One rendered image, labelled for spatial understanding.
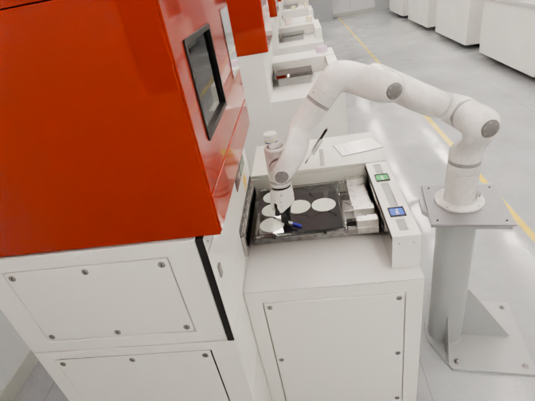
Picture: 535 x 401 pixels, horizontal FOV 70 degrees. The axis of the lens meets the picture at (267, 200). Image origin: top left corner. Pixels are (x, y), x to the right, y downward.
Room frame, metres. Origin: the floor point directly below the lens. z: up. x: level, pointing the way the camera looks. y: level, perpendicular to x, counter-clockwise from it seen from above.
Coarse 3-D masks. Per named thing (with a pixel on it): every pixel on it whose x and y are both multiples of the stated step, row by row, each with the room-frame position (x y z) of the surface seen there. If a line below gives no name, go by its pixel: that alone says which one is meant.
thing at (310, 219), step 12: (264, 192) 1.56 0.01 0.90; (300, 192) 1.49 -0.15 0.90; (312, 192) 1.47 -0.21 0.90; (324, 192) 1.45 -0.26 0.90; (336, 192) 1.43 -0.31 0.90; (264, 204) 1.44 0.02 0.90; (336, 204) 1.33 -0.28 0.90; (264, 216) 1.35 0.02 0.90; (276, 216) 1.33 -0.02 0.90; (300, 216) 1.30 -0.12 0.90; (312, 216) 1.28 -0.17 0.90; (324, 216) 1.27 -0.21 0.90; (336, 216) 1.25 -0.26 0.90; (288, 228) 1.23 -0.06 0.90; (300, 228) 1.22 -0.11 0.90; (312, 228) 1.20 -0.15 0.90; (324, 228) 1.19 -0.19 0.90
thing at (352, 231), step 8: (328, 232) 1.23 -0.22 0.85; (336, 232) 1.22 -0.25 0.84; (344, 232) 1.22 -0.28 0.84; (352, 232) 1.21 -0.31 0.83; (376, 232) 1.20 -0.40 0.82; (256, 240) 1.27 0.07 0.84; (264, 240) 1.27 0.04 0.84; (272, 240) 1.26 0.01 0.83; (280, 240) 1.26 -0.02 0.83; (288, 240) 1.25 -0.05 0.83; (296, 240) 1.25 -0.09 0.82
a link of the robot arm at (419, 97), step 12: (408, 84) 1.28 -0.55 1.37; (420, 84) 1.26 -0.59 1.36; (408, 96) 1.26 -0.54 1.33; (420, 96) 1.24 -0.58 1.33; (432, 96) 1.24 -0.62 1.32; (444, 96) 1.25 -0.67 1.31; (456, 96) 1.32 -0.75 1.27; (408, 108) 1.27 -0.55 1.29; (420, 108) 1.24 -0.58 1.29; (432, 108) 1.24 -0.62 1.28; (444, 108) 1.24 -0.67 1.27; (456, 108) 1.30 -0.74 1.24; (444, 120) 1.33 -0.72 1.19
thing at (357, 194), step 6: (348, 186) 1.49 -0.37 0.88; (354, 186) 1.48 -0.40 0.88; (360, 186) 1.47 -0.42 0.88; (348, 192) 1.46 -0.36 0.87; (354, 192) 1.44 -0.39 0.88; (360, 192) 1.43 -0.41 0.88; (366, 192) 1.42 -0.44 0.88; (354, 198) 1.39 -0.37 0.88; (360, 198) 1.38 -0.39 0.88; (366, 198) 1.37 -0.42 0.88; (354, 204) 1.34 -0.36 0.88; (354, 216) 1.26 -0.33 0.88; (360, 228) 1.17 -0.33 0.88; (366, 228) 1.17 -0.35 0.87; (372, 228) 1.17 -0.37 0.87; (378, 228) 1.16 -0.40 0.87
